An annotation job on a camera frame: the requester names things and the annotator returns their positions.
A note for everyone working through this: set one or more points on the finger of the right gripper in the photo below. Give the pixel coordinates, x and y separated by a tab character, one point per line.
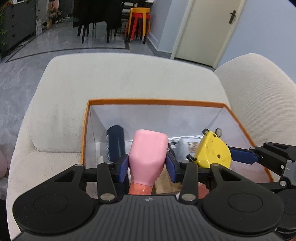
274	186
273	156

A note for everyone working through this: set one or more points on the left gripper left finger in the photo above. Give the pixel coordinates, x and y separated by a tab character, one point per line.
112	179

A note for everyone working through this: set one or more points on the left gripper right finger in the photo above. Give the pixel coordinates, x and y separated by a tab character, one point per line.
185	173

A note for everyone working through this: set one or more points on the clear plastic card box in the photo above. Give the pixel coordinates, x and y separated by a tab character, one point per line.
182	146

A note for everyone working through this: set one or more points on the dark blue cylinder bottle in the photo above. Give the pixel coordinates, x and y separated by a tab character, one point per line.
115	145

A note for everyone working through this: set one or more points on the yellow tape measure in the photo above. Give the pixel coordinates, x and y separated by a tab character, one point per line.
211	150

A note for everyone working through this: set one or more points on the pink pump bottle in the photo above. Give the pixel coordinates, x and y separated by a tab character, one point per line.
146	160

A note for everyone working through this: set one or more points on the orange cardboard box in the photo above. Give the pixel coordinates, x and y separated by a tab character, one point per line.
175	118

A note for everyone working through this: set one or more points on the beige sofa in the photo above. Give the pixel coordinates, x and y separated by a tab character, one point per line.
260	94

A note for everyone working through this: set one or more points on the black bag trash bin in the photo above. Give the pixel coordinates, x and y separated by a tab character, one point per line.
3	165

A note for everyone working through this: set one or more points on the cream door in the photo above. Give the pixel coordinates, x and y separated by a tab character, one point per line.
205	31

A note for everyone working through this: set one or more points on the orange red stacked stools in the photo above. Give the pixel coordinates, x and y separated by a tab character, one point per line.
138	24

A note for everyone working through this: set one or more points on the black dining chair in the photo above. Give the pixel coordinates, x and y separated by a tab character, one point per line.
91	12

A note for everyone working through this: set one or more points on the dark grey cabinet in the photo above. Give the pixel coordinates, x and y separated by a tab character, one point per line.
18	22

